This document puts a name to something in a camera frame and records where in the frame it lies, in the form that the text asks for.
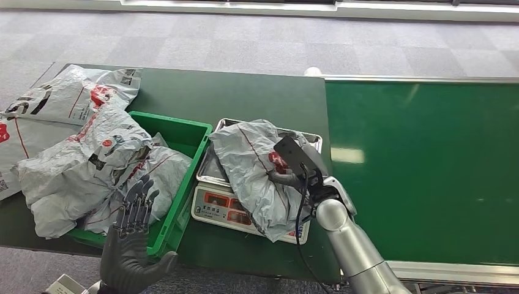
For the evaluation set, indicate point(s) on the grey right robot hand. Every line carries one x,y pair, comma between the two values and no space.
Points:
284,177

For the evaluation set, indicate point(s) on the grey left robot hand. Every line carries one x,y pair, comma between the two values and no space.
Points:
123,259

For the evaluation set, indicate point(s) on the grey mailer bag red logo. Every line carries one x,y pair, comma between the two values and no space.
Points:
247,170

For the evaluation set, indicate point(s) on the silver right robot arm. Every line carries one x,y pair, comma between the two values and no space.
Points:
352,247

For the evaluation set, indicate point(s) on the green conveyor belt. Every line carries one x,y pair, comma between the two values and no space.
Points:
446,162

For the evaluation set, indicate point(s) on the electronic scale steel tray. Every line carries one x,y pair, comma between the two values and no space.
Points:
215,205

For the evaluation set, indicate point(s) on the grey mailer bag red line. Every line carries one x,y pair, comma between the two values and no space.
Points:
170,170

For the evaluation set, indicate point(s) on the large crumpled grey mailer bag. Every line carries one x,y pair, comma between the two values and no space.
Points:
73,170

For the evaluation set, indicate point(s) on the green plastic bin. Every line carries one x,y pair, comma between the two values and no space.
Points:
182,134

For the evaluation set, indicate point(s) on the flat grey mailer bag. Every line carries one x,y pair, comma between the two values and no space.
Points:
28,140

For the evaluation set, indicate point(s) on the grey mailer bag black print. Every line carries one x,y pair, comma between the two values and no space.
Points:
61,95

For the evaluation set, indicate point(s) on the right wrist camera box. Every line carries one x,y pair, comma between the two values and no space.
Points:
298,156

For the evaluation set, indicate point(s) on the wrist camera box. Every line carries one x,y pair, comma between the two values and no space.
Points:
65,285
298,156

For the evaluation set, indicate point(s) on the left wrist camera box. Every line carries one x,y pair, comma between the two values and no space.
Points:
65,285

